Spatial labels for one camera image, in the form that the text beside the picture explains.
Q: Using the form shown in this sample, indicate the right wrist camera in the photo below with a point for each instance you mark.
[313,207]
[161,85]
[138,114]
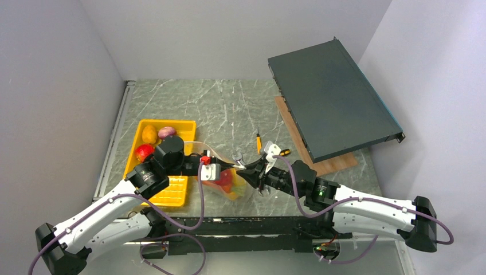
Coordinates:
[270,151]

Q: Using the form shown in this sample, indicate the red bell pepper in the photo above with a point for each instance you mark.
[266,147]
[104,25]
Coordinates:
[226,176]

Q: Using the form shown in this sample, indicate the clear dotted zip bag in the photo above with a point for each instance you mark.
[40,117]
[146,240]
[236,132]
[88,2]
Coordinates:
[208,186]

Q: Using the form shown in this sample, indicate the black yellow screwdriver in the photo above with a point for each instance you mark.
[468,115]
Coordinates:
[285,152]

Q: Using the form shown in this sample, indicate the yellow plastic tray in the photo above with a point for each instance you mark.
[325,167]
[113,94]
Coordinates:
[175,194]

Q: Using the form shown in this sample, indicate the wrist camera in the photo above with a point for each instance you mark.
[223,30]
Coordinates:
[270,151]
[210,169]

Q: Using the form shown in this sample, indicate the small yellow screwdriver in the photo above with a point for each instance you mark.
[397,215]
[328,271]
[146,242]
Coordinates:
[258,140]

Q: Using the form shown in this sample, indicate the purple onion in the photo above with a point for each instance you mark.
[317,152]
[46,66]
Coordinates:
[166,132]

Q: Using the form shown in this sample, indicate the red apple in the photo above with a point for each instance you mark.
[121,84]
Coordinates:
[143,151]

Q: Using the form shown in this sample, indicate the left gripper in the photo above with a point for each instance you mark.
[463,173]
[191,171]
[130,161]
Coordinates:
[224,165]

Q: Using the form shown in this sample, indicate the brown potato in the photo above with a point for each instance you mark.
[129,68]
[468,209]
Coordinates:
[149,134]

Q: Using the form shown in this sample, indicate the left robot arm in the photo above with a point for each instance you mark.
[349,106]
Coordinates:
[125,213]

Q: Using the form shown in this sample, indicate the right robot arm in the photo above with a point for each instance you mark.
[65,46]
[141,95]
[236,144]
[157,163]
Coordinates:
[345,210]

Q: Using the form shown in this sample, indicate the steel combination wrench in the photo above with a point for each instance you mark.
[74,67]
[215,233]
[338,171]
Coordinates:
[238,158]

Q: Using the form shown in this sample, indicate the dark green network switch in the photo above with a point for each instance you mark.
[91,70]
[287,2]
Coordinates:
[333,105]

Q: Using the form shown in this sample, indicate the wooden cutting board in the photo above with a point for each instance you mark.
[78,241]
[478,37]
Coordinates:
[323,167]

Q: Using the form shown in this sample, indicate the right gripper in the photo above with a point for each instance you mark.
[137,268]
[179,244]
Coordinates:
[253,172]

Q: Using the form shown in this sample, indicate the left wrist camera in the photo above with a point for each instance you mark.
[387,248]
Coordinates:
[210,169]

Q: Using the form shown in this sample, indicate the orange carrot with green top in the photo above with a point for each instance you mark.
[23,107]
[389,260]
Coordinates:
[225,188]

